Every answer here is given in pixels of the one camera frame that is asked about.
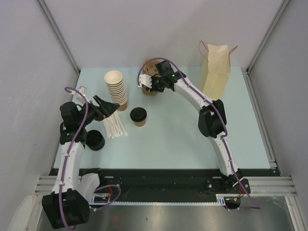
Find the brown paper bag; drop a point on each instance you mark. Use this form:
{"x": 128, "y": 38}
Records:
{"x": 216, "y": 69}

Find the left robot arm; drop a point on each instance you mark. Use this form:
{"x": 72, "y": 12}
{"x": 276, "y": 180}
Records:
{"x": 68, "y": 203}

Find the pile of wrapped straws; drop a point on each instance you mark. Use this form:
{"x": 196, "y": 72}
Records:
{"x": 114, "y": 127}

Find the white cable duct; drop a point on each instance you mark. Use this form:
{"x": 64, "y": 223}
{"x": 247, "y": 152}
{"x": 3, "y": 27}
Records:
{"x": 99, "y": 200}

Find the single brown paper cup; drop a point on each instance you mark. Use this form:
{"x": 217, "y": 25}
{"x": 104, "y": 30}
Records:
{"x": 140, "y": 123}

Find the black cup lid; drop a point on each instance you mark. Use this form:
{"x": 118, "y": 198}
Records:
{"x": 138, "y": 114}

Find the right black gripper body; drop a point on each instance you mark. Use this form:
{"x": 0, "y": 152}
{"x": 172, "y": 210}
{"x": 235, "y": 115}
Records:
{"x": 158, "y": 84}

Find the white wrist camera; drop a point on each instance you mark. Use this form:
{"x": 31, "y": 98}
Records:
{"x": 144, "y": 80}
{"x": 81, "y": 97}

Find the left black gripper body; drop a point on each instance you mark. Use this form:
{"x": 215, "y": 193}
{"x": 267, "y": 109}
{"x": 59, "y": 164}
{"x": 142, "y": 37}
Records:
{"x": 96, "y": 114}

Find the stack of black lids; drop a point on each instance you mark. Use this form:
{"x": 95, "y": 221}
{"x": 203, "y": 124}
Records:
{"x": 95, "y": 140}

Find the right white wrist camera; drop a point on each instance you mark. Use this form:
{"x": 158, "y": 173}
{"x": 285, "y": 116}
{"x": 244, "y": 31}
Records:
{"x": 144, "y": 80}

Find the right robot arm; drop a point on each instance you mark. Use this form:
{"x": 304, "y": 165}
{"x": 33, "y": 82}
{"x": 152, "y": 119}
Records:
{"x": 211, "y": 121}

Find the cardboard cup carrier stack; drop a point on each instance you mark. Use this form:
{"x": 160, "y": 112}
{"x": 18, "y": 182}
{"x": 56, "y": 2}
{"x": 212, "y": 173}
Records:
{"x": 150, "y": 69}

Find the stack of paper cups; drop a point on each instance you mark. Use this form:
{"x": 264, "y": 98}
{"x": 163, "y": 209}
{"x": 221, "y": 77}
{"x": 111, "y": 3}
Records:
{"x": 115, "y": 84}

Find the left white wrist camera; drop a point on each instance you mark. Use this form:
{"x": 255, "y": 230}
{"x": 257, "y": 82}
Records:
{"x": 81, "y": 97}

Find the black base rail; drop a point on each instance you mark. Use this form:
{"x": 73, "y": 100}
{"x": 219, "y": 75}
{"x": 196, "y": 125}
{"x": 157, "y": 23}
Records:
{"x": 168, "y": 185}

